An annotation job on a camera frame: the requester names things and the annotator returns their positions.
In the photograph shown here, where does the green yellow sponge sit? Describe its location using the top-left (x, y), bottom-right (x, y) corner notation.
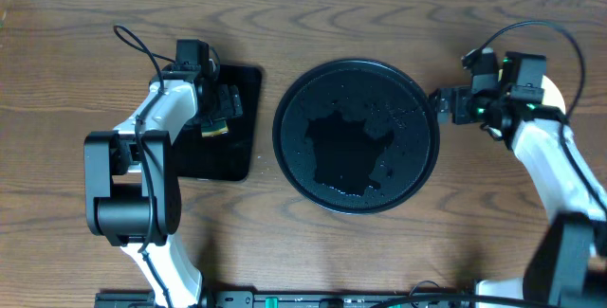
top-left (201, 120), bottom-right (229, 138)

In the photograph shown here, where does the yellow plate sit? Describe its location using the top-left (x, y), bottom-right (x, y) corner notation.
top-left (542, 75), bottom-right (566, 114)

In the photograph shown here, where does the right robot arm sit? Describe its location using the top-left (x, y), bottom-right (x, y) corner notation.
top-left (430, 47), bottom-right (606, 307)

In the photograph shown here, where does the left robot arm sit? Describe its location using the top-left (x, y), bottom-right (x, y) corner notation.
top-left (83, 66), bottom-right (262, 307)

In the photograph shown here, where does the black rectangular tray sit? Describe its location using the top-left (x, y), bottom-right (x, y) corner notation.
top-left (173, 65), bottom-right (262, 182)

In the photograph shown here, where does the black round tray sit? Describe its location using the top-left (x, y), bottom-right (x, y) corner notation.
top-left (272, 59), bottom-right (440, 214)

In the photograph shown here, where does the right black cable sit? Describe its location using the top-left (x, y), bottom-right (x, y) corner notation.
top-left (462, 19), bottom-right (607, 214)

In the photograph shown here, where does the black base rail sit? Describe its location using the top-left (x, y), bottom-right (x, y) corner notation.
top-left (94, 288), bottom-right (523, 308)

